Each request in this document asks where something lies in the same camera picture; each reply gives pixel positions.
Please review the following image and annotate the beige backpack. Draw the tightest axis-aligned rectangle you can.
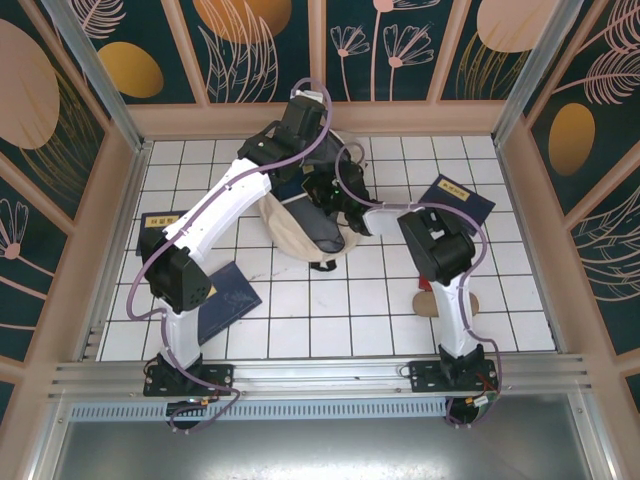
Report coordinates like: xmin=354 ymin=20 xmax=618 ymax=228
xmin=257 ymin=130 xmax=372 ymax=272

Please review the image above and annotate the tan pencil case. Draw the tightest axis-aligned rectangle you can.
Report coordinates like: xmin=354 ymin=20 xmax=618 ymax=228
xmin=412 ymin=291 xmax=480 ymax=318

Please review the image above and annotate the navy book yellow label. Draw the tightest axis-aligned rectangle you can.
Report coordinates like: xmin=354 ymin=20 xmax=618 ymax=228
xmin=135 ymin=212 xmax=182 ymax=257
xmin=417 ymin=174 xmax=497 ymax=234

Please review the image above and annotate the navy book leaf print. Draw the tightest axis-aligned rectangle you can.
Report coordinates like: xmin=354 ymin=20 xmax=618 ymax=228
xmin=197 ymin=262 xmax=264 ymax=346

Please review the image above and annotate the green controller board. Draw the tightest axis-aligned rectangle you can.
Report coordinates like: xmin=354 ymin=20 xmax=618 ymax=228
xmin=467 ymin=392 xmax=501 ymax=417

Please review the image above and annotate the grey metal sheet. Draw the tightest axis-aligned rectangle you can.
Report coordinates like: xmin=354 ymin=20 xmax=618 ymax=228
xmin=29 ymin=418 xmax=614 ymax=480

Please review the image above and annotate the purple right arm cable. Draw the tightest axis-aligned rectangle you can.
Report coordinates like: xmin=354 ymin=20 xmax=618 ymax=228
xmin=335 ymin=143 xmax=504 ymax=431

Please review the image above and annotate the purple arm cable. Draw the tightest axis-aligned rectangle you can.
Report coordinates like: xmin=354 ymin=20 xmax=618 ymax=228
xmin=335 ymin=143 xmax=504 ymax=431
xmin=128 ymin=77 xmax=334 ymax=435

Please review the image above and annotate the aluminium front rail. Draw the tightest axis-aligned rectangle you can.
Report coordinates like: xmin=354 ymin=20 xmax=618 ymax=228
xmin=47 ymin=353 xmax=592 ymax=402

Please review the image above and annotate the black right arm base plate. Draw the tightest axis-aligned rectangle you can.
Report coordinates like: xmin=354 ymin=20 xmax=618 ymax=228
xmin=408 ymin=358 xmax=500 ymax=394

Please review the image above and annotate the aluminium side rail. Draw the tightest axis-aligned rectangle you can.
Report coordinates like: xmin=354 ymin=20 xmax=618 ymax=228
xmin=79 ymin=142 xmax=154 ymax=362

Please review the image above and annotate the perforated grey cable duct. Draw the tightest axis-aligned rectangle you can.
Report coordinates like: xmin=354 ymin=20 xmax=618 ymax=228
xmin=69 ymin=399 xmax=451 ymax=422

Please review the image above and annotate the aluminium corner post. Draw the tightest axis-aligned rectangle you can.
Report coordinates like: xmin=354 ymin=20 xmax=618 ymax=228
xmin=492 ymin=0 xmax=587 ymax=145
xmin=42 ymin=0 xmax=154 ymax=152

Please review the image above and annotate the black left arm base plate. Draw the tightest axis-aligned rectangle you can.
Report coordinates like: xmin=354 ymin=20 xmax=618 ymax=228
xmin=143 ymin=363 xmax=235 ymax=398

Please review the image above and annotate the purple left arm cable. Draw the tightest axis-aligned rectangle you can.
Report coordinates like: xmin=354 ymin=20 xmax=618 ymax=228
xmin=128 ymin=77 xmax=334 ymax=435

